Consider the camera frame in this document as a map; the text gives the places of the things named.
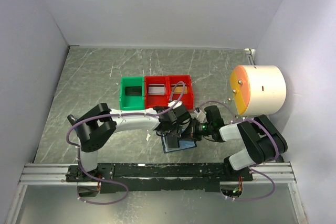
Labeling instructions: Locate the black credit card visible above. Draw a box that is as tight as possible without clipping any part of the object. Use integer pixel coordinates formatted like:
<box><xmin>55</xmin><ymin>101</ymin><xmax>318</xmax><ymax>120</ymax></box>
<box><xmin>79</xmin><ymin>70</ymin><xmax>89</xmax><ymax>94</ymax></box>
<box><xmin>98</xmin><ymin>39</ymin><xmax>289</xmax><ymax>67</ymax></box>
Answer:
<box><xmin>125</xmin><ymin>86</ymin><xmax>142</xmax><ymax>96</ymax></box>

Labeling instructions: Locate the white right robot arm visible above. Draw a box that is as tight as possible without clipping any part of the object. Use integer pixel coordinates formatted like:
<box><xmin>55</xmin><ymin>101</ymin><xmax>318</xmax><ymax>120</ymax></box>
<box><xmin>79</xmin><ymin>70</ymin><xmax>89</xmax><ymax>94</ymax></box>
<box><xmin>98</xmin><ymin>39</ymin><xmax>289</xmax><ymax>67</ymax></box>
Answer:
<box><xmin>181</xmin><ymin>105</ymin><xmax>288</xmax><ymax>181</ymax></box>

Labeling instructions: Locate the gold credit card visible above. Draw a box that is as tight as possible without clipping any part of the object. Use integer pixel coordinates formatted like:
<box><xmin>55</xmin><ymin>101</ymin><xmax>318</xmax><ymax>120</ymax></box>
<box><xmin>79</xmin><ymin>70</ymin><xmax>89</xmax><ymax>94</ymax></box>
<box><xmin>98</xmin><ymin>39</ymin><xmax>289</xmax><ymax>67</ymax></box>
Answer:
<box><xmin>171</xmin><ymin>84</ymin><xmax>187</xmax><ymax>95</ymax></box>

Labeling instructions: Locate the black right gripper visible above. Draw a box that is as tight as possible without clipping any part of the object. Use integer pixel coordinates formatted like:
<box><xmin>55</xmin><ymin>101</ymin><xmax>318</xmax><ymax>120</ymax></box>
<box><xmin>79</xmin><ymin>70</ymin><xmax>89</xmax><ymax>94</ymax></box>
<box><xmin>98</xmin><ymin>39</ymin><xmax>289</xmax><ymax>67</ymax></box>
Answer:
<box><xmin>178</xmin><ymin>117</ymin><xmax>213</xmax><ymax>141</ymax></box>

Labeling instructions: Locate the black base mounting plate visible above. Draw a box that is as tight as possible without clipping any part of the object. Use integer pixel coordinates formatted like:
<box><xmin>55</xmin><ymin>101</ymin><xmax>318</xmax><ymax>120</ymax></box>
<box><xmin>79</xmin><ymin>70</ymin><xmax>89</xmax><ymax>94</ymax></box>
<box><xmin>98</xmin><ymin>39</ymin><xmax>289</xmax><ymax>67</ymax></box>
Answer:
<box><xmin>65</xmin><ymin>162</ymin><xmax>254</xmax><ymax>195</ymax></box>

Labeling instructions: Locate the blue leather card holder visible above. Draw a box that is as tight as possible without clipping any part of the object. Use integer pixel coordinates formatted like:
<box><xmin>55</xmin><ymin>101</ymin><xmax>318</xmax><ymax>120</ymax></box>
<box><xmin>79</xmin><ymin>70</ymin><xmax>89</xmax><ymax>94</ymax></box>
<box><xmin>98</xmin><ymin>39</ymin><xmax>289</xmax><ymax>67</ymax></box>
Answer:
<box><xmin>160</xmin><ymin>126</ymin><xmax>197</xmax><ymax>153</ymax></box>

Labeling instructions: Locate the aluminium rail frame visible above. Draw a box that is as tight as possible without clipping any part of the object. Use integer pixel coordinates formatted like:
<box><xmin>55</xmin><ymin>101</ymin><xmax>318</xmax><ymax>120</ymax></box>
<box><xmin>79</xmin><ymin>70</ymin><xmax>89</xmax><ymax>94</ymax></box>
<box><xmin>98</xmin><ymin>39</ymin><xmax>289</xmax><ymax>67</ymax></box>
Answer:
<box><xmin>5</xmin><ymin>48</ymin><xmax>308</xmax><ymax>224</ymax></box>

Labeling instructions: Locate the blue black handled tool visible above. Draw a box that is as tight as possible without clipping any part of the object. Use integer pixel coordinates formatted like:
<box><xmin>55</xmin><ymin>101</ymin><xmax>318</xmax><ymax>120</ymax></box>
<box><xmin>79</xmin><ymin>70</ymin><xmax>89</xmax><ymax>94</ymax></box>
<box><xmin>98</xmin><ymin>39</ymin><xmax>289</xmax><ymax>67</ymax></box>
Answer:
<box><xmin>67</xmin><ymin>114</ymin><xmax>78</xmax><ymax>126</ymax></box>

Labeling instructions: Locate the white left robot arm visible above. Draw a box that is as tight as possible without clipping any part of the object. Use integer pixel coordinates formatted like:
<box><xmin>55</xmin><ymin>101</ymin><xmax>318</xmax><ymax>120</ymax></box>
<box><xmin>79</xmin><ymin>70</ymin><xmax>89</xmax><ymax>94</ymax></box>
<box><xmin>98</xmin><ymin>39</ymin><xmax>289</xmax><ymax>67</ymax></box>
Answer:
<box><xmin>68</xmin><ymin>101</ymin><xmax>192</xmax><ymax>182</ymax></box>

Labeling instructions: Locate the green plastic bin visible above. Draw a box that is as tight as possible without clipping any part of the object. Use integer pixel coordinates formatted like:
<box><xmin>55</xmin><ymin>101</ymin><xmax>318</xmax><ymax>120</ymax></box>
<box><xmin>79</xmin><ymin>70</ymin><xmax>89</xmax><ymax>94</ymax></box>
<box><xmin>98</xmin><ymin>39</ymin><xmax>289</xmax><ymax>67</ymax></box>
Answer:
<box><xmin>119</xmin><ymin>76</ymin><xmax>145</xmax><ymax>111</ymax></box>

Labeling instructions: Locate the silver credit card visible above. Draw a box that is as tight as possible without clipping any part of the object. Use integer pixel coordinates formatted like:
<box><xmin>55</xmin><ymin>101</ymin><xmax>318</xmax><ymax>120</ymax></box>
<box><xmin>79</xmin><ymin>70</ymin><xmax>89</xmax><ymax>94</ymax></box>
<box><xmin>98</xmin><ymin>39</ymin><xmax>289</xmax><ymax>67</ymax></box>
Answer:
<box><xmin>148</xmin><ymin>84</ymin><xmax>166</xmax><ymax>95</ymax></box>

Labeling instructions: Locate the red plastic bin right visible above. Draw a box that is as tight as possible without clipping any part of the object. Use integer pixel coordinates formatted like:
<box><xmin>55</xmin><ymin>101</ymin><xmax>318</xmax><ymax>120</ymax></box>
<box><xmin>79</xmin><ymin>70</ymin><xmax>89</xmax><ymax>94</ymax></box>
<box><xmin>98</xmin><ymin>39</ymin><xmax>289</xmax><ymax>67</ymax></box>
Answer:
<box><xmin>167</xmin><ymin>75</ymin><xmax>194</xmax><ymax>110</ymax></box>

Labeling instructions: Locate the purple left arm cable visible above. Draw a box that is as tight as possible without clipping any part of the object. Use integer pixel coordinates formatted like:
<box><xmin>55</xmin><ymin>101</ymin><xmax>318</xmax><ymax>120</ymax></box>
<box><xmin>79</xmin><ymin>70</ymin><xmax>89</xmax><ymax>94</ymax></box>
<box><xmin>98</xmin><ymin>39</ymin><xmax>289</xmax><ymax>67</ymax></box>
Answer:
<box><xmin>65</xmin><ymin>81</ymin><xmax>187</xmax><ymax>205</ymax></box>

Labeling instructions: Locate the red plastic bin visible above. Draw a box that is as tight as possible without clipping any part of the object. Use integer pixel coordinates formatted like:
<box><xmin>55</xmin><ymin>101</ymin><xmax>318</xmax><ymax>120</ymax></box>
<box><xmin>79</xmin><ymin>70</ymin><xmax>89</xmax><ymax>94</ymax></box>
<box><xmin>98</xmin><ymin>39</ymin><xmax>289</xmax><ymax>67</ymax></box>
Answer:
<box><xmin>167</xmin><ymin>75</ymin><xmax>194</xmax><ymax>110</ymax></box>
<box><xmin>144</xmin><ymin>76</ymin><xmax>168</xmax><ymax>109</ymax></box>

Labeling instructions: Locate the cream cylinder orange yellow face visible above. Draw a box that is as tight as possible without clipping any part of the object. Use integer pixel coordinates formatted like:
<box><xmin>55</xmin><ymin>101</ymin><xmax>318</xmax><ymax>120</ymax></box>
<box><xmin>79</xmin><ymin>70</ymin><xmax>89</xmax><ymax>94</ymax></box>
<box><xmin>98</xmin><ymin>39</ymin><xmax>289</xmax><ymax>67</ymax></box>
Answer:
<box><xmin>229</xmin><ymin>65</ymin><xmax>287</xmax><ymax>116</ymax></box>

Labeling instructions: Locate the red plastic bin middle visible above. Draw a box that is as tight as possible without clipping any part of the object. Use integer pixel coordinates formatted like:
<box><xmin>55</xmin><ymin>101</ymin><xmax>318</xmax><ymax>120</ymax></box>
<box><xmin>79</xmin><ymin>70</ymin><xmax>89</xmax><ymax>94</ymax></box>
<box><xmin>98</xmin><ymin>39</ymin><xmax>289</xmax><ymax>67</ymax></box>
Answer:
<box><xmin>144</xmin><ymin>76</ymin><xmax>168</xmax><ymax>109</ymax></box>

